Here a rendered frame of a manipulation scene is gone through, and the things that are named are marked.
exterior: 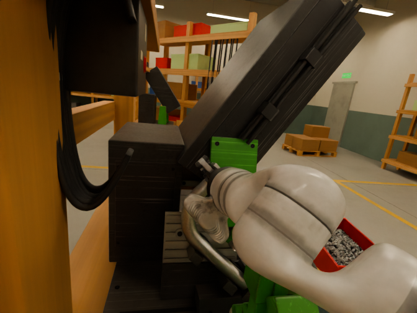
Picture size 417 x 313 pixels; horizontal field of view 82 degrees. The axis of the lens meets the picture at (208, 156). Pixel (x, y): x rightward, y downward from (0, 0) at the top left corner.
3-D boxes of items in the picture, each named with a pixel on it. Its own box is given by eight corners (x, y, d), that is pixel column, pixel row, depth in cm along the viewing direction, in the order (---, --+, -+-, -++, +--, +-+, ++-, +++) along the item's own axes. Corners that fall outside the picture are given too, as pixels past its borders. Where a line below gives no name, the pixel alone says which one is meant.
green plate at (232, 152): (241, 217, 65) (246, 141, 65) (253, 227, 57) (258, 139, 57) (200, 217, 63) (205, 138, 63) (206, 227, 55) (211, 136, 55)
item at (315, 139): (316, 149, 725) (321, 125, 706) (336, 157, 652) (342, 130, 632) (281, 148, 691) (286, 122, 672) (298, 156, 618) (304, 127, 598)
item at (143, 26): (147, 94, 56) (149, 22, 52) (139, 97, 39) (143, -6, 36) (89, 88, 53) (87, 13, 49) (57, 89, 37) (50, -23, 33)
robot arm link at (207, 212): (179, 202, 37) (182, 212, 31) (231, 154, 38) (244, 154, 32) (216, 243, 38) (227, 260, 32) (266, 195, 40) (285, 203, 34)
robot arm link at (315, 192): (248, 151, 33) (208, 201, 33) (319, 151, 18) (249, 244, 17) (283, 182, 35) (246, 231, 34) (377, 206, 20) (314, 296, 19)
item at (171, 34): (227, 195, 331) (254, 1, 269) (136, 154, 475) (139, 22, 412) (248, 187, 372) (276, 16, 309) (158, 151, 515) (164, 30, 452)
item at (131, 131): (173, 209, 96) (179, 125, 87) (177, 261, 68) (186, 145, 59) (125, 208, 93) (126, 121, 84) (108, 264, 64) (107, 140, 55)
